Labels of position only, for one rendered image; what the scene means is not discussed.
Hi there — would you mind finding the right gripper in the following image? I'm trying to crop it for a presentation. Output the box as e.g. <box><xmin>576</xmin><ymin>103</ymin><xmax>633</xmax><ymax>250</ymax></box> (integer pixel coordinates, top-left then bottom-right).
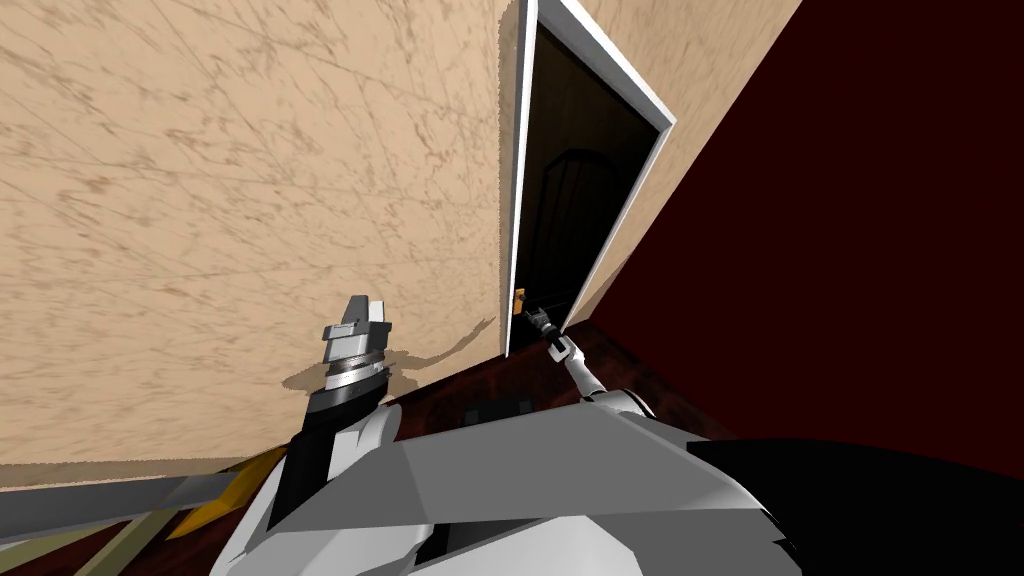
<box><xmin>523</xmin><ymin>307</ymin><xmax>562</xmax><ymax>346</ymax></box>

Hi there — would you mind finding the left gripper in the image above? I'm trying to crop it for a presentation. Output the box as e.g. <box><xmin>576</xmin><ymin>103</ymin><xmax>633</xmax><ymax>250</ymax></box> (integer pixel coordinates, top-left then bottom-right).
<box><xmin>321</xmin><ymin>295</ymin><xmax>394</xmax><ymax>366</ymax></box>

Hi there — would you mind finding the dark brown door leaf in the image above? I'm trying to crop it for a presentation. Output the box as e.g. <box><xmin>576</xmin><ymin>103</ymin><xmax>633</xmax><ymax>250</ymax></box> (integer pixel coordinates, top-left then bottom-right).
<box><xmin>509</xmin><ymin>22</ymin><xmax>662</xmax><ymax>356</ymax></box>

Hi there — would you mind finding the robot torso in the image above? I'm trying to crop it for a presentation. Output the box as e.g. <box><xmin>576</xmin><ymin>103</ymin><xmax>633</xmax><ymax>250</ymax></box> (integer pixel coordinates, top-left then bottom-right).
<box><xmin>239</xmin><ymin>398</ymin><xmax>803</xmax><ymax>576</ymax></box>

